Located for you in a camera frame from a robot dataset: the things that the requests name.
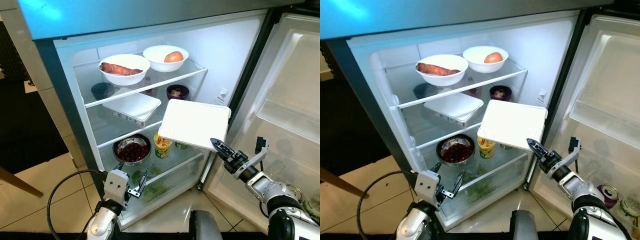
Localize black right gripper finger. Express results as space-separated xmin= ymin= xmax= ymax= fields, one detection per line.
xmin=209 ymin=138 xmax=234 ymax=157
xmin=526 ymin=138 xmax=550 ymax=157

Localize white lidded container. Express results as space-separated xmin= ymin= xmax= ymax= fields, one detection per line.
xmin=476 ymin=99 xmax=549 ymax=153
xmin=158 ymin=98 xmax=232 ymax=153
xmin=424 ymin=92 xmax=485 ymax=129
xmin=109 ymin=87 xmax=163 ymax=128

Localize short glass fridge shelf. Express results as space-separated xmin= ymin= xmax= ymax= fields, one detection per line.
xmin=402 ymin=102 xmax=483 ymax=150
xmin=85 ymin=100 xmax=174 ymax=150

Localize clear fridge crisper drawer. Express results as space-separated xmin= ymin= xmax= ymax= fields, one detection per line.
xmin=424 ymin=150 xmax=531 ymax=229
xmin=101 ymin=150 xmax=207 ymax=229

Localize long glass fridge shelf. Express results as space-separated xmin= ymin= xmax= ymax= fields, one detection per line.
xmin=72 ymin=52 xmax=209 ymax=109
xmin=385 ymin=55 xmax=529 ymax=110

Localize open grey fridge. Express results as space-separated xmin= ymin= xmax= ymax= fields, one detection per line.
xmin=320 ymin=0 xmax=597 ymax=232
xmin=17 ymin=0 xmax=282 ymax=232

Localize white lined fridge door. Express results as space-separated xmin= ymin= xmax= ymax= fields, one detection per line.
xmin=527 ymin=12 xmax=640 ymax=222
xmin=202 ymin=12 xmax=321 ymax=222

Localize green leafy vegetables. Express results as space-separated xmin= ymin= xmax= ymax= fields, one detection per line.
xmin=461 ymin=172 xmax=502 ymax=202
xmin=129 ymin=167 xmax=174 ymax=200

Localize dark red cherries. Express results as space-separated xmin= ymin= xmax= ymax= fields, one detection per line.
xmin=117 ymin=141 xmax=149 ymax=164
xmin=441 ymin=142 xmax=472 ymax=164

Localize steel bowl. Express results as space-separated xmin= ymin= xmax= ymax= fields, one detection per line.
xmin=436 ymin=133 xmax=476 ymax=166
xmin=112 ymin=133 xmax=153 ymax=167

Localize yellow green printed cup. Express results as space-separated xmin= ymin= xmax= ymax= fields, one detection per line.
xmin=477 ymin=136 xmax=496 ymax=160
xmin=153 ymin=132 xmax=174 ymax=160

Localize purple bowl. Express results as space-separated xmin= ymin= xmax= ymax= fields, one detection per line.
xmin=489 ymin=85 xmax=513 ymax=102
xmin=166 ymin=84 xmax=191 ymax=101

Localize grey robot leg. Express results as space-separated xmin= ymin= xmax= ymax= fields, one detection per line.
xmin=509 ymin=210 xmax=544 ymax=240
xmin=189 ymin=210 xmax=224 ymax=240

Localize dark blue bowl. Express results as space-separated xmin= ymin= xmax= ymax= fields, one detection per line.
xmin=91 ymin=82 xmax=119 ymax=101
xmin=413 ymin=82 xmax=441 ymax=101

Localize white ceramic bowl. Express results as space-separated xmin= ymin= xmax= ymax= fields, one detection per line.
xmin=98 ymin=53 xmax=151 ymax=86
xmin=462 ymin=45 xmax=510 ymax=74
xmin=415 ymin=54 xmax=470 ymax=87
xmin=143 ymin=45 xmax=190 ymax=74

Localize glass jar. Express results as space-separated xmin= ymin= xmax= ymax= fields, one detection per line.
xmin=304 ymin=195 xmax=321 ymax=222
xmin=619 ymin=195 xmax=640 ymax=224

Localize orange brown carrot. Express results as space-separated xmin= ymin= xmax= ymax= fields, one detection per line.
xmin=99 ymin=62 xmax=144 ymax=77
xmin=417 ymin=62 xmax=461 ymax=77

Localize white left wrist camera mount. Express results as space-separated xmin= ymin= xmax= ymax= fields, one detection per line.
xmin=415 ymin=170 xmax=442 ymax=203
xmin=103 ymin=169 xmax=131 ymax=202

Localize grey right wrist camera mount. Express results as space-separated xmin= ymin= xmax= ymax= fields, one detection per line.
xmin=560 ymin=137 xmax=584 ymax=176
xmin=247 ymin=136 xmax=271 ymax=174

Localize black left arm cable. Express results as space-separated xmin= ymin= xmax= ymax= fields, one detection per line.
xmin=355 ymin=170 xmax=419 ymax=237
xmin=46 ymin=169 xmax=109 ymax=237

